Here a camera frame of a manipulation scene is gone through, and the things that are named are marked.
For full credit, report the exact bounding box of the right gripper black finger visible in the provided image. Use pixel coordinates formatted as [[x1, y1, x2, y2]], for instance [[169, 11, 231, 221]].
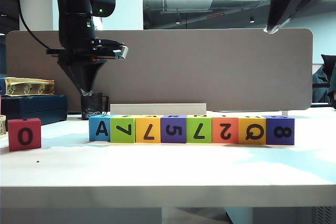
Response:
[[275, 0, 328, 34], [263, 0, 301, 35]]

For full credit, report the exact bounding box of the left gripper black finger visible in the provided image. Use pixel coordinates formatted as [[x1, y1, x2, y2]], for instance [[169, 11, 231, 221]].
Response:
[[88, 60, 108, 96], [57, 60, 89, 97]]

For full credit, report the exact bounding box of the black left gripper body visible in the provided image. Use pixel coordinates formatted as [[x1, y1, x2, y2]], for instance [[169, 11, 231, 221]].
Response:
[[46, 37, 124, 64]]

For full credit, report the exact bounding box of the blue foam block letter A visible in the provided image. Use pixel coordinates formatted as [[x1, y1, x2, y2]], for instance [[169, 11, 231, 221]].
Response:
[[89, 115, 111, 142]]

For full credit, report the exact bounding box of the green seven block animal print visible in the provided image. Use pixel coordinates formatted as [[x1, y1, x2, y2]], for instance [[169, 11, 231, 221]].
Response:
[[110, 115, 136, 143]]

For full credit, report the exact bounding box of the yellow foam block letter E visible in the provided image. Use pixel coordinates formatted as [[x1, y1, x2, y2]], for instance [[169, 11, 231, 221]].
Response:
[[134, 115, 162, 144]]

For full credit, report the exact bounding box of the purple foam block number five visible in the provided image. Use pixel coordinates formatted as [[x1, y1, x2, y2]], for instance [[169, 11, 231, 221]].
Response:
[[160, 114, 187, 143]]

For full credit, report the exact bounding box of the green foam block number seven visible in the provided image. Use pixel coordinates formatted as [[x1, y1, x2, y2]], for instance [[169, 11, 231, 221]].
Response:
[[186, 115, 213, 144]]

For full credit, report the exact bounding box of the purple foam block number eight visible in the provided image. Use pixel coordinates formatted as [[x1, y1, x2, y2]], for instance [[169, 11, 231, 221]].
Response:
[[264, 115, 295, 146]]

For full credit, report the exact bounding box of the yellow foam block letter Q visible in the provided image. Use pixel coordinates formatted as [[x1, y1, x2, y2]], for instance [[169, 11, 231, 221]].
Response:
[[237, 115, 267, 145]]

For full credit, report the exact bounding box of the orange foam block number two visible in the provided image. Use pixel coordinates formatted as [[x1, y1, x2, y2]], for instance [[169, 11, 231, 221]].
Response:
[[211, 115, 239, 144]]

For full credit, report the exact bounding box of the red foam block letter O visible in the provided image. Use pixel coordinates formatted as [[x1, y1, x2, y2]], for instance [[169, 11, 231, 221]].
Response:
[[8, 118, 42, 152]]

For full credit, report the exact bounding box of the black mug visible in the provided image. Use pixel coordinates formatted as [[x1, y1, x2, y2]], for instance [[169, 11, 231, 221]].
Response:
[[80, 92, 109, 120]]

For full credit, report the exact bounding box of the gold patterned box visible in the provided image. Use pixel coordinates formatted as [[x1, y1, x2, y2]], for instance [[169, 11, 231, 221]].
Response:
[[4, 77, 56, 97]]

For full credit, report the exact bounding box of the dark blue box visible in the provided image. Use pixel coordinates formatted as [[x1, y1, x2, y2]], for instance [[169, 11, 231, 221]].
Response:
[[0, 94, 68, 126]]

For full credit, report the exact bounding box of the black chair headrest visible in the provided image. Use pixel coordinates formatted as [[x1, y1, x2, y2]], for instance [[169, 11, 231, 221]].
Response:
[[320, 54, 336, 78]]

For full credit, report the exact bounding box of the seated person in dark clothes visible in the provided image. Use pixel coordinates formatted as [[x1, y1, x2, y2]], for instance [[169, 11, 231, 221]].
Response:
[[311, 63, 336, 104]]

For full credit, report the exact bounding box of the small beige drum container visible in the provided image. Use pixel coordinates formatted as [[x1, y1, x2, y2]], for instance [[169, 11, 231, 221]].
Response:
[[0, 115, 7, 138]]

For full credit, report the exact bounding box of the brown fabric desk divider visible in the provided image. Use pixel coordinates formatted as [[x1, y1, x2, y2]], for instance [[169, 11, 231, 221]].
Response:
[[5, 28, 313, 112]]

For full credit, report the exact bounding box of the white table leg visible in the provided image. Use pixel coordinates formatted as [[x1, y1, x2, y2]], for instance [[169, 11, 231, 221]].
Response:
[[225, 207, 254, 224]]

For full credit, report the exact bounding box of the silver wall plate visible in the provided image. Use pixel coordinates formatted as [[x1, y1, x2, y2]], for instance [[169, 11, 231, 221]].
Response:
[[92, 15, 103, 31]]

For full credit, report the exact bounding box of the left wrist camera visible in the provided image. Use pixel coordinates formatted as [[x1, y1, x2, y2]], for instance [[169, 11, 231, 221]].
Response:
[[101, 39, 130, 61]]

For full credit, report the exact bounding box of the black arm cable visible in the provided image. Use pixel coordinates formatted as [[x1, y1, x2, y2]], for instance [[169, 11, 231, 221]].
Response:
[[16, 0, 53, 50]]

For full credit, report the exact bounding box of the white cable tray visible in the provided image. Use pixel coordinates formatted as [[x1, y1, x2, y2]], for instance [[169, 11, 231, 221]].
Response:
[[110, 103, 207, 116]]

